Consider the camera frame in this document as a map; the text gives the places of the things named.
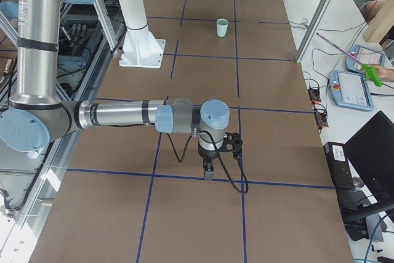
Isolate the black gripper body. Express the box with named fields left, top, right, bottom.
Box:
left=198, top=144, right=219, bottom=164

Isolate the mint green cup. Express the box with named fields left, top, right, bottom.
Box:
left=216, top=18, right=228, bottom=30
left=216, top=25, right=228, bottom=38

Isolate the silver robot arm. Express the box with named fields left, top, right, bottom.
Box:
left=1, top=0, right=230, bottom=180

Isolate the brown paper table cover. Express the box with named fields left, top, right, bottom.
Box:
left=31, top=0, right=353, bottom=262

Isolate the orange black power strip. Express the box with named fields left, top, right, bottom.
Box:
left=308, top=87, right=321, bottom=104

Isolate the black computer box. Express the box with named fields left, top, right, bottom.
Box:
left=323, top=142, right=355, bottom=190

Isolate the near blue teach pendant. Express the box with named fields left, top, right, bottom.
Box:
left=329, top=70, right=374, bottom=111

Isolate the blue teach pendant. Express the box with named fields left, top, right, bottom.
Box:
left=329, top=70, right=374, bottom=111
left=345, top=44, right=387, bottom=78

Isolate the black monitor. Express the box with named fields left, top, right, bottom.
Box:
left=344, top=111, right=393, bottom=201

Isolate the far blue teach pendant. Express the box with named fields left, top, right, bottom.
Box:
left=345, top=44, right=387, bottom=78

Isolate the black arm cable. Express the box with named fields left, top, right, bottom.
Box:
left=166, top=130, right=249, bottom=195

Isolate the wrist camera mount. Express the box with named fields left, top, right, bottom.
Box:
left=222, top=132, right=243, bottom=154

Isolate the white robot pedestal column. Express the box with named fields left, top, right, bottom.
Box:
left=118, top=0, right=166, bottom=69

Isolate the green handled reacher stick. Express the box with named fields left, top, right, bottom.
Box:
left=316, top=32, right=383, bottom=87

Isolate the aluminium frame post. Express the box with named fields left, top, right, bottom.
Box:
left=295, top=0, right=332, bottom=63

